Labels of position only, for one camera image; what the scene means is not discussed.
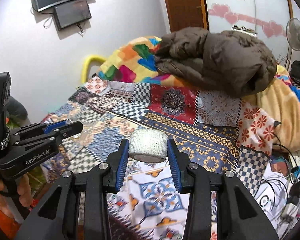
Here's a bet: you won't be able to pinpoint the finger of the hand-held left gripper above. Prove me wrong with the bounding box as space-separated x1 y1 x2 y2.
14 121 84 153
12 120 67 137

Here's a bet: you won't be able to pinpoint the black power adapter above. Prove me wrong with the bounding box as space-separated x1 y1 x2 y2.
289 180 300 205

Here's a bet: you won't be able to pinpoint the standing fan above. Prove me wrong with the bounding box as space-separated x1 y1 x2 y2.
286 17 300 70

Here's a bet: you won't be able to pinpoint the white power strip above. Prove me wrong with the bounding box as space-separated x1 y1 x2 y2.
281 201 300 222

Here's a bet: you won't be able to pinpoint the grey cloth item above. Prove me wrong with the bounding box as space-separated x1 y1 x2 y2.
6 96 28 124

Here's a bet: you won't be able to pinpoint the black charging cable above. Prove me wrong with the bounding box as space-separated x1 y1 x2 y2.
272 121 300 160

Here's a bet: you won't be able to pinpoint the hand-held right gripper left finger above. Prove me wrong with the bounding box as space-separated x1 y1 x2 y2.
14 138 130 240

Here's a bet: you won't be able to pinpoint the patchwork printed tablecloth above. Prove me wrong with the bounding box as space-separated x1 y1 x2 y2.
40 76 278 240

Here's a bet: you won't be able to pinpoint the brown padded jacket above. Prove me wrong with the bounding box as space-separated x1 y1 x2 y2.
154 27 278 98

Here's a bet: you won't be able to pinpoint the black white braided cable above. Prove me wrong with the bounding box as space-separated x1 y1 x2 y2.
0 127 10 151

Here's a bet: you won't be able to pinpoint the clear plastic wrapper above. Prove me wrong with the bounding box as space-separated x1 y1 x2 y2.
65 114 98 144

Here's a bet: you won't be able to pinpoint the person's left forearm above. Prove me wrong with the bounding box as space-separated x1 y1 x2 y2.
0 192 20 239

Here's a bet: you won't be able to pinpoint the white bandage roll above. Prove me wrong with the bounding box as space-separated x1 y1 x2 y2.
128 128 169 163

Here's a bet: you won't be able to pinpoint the white bag black print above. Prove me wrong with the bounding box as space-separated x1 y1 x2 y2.
252 170 294 233

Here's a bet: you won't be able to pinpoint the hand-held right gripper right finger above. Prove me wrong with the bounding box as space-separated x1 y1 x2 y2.
167 138 280 240

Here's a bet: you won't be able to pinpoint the white door pink hearts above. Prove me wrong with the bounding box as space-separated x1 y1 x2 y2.
200 0 294 45

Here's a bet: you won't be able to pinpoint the brown wooden door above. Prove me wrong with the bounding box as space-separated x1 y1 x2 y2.
160 0 208 34

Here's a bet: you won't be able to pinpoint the colourful fleece blanket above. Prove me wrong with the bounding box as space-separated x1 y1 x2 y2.
97 36 300 155

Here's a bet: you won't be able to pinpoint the small dark wall screen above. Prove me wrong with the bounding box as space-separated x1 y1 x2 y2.
53 0 92 31

